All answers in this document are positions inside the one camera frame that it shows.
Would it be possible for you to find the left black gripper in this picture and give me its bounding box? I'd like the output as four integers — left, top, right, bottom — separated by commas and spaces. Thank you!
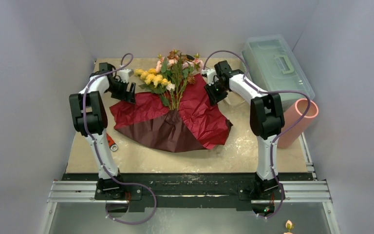
106, 78, 135, 104

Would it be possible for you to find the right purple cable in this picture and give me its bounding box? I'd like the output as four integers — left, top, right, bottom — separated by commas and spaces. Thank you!
202, 50, 312, 220

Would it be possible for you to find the purple cable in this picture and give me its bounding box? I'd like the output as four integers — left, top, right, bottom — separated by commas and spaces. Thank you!
202, 50, 312, 220
82, 53, 158, 226

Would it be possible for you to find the cream ribbon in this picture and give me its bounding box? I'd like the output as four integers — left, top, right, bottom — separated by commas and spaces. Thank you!
224, 97, 234, 106

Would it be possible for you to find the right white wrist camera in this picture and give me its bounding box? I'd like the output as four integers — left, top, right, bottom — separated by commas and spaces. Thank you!
201, 68, 218, 86

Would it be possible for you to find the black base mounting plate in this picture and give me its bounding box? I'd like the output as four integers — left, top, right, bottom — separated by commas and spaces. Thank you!
61, 173, 314, 214

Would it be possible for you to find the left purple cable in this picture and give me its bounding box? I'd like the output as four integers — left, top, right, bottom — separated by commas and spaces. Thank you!
82, 53, 158, 226

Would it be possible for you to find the small pink flower bud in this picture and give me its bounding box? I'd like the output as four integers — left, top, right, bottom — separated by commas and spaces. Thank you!
284, 220, 294, 234

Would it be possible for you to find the clear plastic storage box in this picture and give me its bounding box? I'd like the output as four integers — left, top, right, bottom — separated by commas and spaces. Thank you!
242, 35, 315, 100

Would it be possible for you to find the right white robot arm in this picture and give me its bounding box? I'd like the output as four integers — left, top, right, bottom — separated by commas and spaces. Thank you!
201, 60, 284, 198

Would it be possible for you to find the adjustable wrench with red handle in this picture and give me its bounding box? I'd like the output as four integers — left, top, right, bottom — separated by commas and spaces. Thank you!
107, 134, 118, 152

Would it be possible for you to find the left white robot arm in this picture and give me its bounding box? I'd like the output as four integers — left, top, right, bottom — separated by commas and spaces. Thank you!
69, 63, 135, 199

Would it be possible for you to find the flower bouquet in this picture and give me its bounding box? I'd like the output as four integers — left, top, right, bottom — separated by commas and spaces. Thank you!
110, 50, 232, 153

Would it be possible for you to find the pink cylindrical vase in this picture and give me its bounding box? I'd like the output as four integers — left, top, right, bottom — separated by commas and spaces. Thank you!
277, 98, 319, 150

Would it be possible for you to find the aluminium rail frame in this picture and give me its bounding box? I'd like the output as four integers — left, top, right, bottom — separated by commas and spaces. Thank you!
39, 137, 339, 234

